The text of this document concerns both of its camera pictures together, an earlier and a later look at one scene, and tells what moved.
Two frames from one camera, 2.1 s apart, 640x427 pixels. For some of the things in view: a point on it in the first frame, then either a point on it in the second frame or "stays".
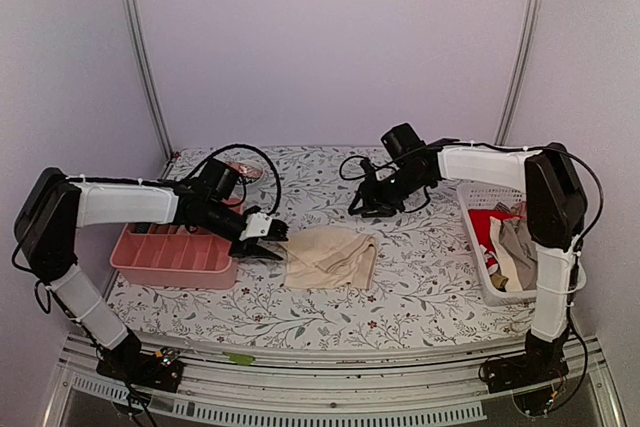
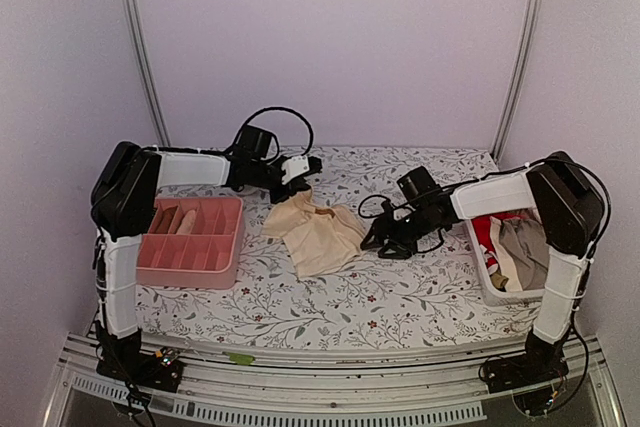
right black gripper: x=370 y=193 to x=381 y=229
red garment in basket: x=481 y=221 stays
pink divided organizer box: x=172 y=256 stays
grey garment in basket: x=515 y=235 stays
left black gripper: x=253 y=250 to x=297 y=183
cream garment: x=329 y=257 to x=316 y=239
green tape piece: x=240 y=359 stays
